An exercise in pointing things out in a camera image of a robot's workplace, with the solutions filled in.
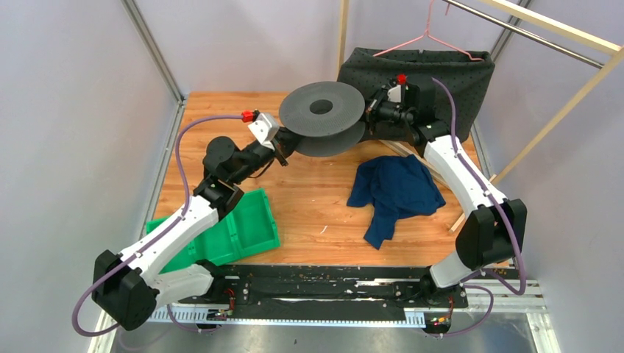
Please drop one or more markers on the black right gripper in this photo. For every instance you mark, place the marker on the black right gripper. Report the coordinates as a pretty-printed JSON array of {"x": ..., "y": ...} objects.
[{"x": 373, "y": 109}]

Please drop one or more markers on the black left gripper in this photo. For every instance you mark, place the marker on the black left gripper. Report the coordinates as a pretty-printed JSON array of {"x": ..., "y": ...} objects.
[{"x": 285, "y": 143}]

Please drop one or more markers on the dark grey cable spool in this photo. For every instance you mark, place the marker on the dark grey cable spool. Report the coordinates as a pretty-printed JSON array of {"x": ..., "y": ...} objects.
[{"x": 327, "y": 115}]

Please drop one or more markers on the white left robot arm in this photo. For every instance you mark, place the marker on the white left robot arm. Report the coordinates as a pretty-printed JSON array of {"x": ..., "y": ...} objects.
[{"x": 130, "y": 285}]

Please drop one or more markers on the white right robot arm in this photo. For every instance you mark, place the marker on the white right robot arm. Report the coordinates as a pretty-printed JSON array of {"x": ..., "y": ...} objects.
[{"x": 494, "y": 226}]

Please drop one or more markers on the navy blue shirt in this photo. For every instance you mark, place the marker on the navy blue shirt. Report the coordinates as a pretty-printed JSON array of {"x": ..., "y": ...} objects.
[{"x": 397, "y": 188}]

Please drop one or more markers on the green plastic divided bin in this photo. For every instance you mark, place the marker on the green plastic divided bin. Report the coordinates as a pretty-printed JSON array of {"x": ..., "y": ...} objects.
[{"x": 248, "y": 230}]

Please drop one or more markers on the metal rack rod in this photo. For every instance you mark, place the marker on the metal rack rod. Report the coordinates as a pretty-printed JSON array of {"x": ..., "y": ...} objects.
[{"x": 507, "y": 25}]

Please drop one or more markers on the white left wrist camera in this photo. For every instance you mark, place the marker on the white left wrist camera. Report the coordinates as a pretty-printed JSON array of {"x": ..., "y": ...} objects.
[{"x": 265, "y": 128}]

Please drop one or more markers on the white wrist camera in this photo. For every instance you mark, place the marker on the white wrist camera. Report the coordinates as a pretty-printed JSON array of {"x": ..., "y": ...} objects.
[
  {"x": 396, "y": 94},
  {"x": 265, "y": 128}
]

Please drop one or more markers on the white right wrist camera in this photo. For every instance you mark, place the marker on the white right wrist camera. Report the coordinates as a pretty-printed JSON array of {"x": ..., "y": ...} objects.
[{"x": 396, "y": 94}]

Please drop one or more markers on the pink wire hanger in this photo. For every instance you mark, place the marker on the pink wire hanger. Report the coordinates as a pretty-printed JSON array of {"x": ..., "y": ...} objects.
[{"x": 426, "y": 35}]

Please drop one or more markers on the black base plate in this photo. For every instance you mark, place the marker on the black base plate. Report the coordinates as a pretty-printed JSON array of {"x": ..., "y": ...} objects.
[{"x": 326, "y": 293}]

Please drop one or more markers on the wooden clothes rack frame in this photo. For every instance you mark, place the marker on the wooden clothes rack frame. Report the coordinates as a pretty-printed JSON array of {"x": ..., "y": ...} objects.
[{"x": 572, "y": 180}]

